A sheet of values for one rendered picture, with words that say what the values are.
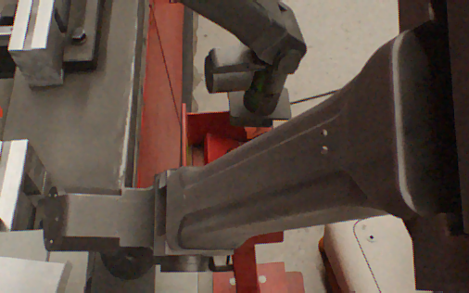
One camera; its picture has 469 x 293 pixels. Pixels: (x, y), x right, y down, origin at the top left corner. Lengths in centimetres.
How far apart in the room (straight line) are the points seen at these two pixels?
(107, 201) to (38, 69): 58
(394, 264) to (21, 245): 97
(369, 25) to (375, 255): 107
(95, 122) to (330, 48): 137
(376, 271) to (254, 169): 124
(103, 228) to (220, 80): 42
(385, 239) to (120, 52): 81
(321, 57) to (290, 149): 198
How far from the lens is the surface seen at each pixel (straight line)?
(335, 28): 235
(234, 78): 90
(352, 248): 156
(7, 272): 81
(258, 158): 31
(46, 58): 107
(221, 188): 36
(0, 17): 129
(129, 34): 116
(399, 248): 157
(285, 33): 84
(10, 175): 92
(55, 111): 108
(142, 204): 55
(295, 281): 180
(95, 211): 53
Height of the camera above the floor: 169
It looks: 57 degrees down
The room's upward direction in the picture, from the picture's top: 6 degrees counter-clockwise
